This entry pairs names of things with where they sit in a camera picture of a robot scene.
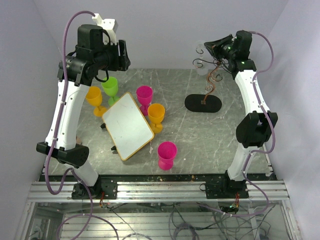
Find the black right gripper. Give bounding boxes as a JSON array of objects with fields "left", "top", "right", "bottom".
[{"left": 204, "top": 34, "right": 236, "bottom": 61}]

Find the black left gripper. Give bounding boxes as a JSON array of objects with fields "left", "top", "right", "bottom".
[{"left": 95, "top": 38, "right": 133, "bottom": 72}]

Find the green wine glass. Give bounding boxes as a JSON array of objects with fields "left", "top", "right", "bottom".
[{"left": 101, "top": 76, "right": 119, "bottom": 106}]

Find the pink wine glass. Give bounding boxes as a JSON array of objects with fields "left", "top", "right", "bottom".
[
  {"left": 157, "top": 141, "right": 178, "bottom": 171},
  {"left": 136, "top": 85, "right": 153, "bottom": 116}
]

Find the orange wine glass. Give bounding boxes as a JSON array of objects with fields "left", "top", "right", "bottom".
[
  {"left": 147, "top": 103, "right": 165, "bottom": 134},
  {"left": 85, "top": 86, "right": 107, "bottom": 117}
]

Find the pink wine glass front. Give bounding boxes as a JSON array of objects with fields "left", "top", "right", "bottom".
[{"left": 157, "top": 141, "right": 178, "bottom": 171}]

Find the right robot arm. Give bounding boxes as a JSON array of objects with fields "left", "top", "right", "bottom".
[{"left": 203, "top": 30, "right": 278, "bottom": 199}]

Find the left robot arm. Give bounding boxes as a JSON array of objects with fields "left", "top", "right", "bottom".
[{"left": 36, "top": 19, "right": 131, "bottom": 200}]

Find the yellow-framed whiteboard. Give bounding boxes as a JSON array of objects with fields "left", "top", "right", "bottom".
[{"left": 102, "top": 92, "right": 155, "bottom": 161}]

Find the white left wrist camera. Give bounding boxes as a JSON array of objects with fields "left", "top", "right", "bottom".
[{"left": 92, "top": 13, "right": 118, "bottom": 45}]

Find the copper wire glass rack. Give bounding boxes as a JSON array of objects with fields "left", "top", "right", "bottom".
[{"left": 184, "top": 57, "right": 229, "bottom": 113}]

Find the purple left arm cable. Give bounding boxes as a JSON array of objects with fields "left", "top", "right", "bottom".
[{"left": 44, "top": 11, "right": 118, "bottom": 238}]

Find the aluminium mounting rail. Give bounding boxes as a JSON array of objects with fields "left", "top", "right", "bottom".
[{"left": 27, "top": 181, "right": 290, "bottom": 203}]

